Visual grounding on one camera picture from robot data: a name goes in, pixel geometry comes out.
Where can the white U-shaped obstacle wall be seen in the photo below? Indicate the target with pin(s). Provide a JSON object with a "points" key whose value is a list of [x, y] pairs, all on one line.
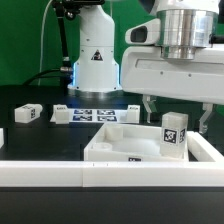
{"points": [[206, 171]]}

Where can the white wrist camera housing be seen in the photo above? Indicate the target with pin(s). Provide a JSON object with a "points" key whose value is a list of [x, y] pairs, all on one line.
{"points": [[144, 34]]}

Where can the white square tabletop part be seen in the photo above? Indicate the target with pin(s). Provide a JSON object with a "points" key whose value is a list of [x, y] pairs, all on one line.
{"points": [[126, 143]]}

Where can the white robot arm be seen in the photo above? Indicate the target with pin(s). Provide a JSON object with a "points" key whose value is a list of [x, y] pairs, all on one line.
{"points": [[176, 54]]}

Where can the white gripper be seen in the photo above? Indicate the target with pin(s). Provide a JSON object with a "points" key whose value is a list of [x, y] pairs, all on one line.
{"points": [[144, 71]]}

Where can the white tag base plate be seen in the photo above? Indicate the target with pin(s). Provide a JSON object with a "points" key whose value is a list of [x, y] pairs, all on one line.
{"points": [[64, 115]]}

